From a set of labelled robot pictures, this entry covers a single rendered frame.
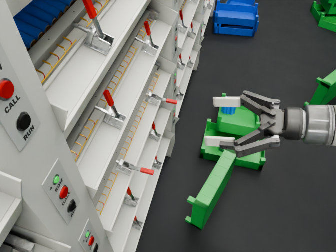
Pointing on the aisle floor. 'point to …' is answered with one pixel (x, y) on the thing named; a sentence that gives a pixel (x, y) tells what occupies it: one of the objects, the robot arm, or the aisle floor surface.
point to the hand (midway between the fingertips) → (214, 120)
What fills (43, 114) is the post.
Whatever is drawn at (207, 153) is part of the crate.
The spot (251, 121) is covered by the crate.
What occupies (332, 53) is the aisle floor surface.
